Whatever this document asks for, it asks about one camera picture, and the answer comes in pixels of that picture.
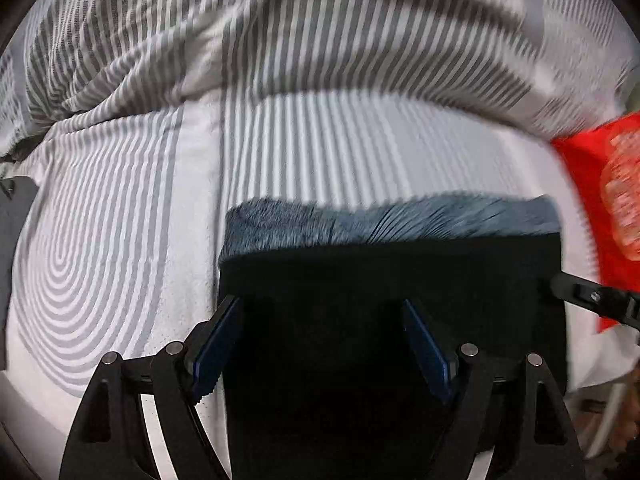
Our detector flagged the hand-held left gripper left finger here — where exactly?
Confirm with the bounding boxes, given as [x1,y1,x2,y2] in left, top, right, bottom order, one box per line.
[59,294,246,480]

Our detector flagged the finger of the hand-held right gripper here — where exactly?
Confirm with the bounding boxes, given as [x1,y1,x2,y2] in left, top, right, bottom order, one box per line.
[550,271,640,333]

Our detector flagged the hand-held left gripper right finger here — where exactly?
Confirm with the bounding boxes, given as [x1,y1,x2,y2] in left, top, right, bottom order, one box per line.
[401,299,586,480]

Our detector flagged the black pants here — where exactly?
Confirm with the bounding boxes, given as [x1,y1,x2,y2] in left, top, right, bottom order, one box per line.
[217,232,573,480]

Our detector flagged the blue-grey patterned cloth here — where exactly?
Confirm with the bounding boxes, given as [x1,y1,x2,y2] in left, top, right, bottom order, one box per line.
[220,194,563,263]

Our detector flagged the red plastic bag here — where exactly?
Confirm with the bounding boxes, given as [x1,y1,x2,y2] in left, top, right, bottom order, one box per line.
[550,112,640,336]

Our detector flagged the white striped bed sheet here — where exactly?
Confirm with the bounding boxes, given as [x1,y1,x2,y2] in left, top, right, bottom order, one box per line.
[0,89,628,480]

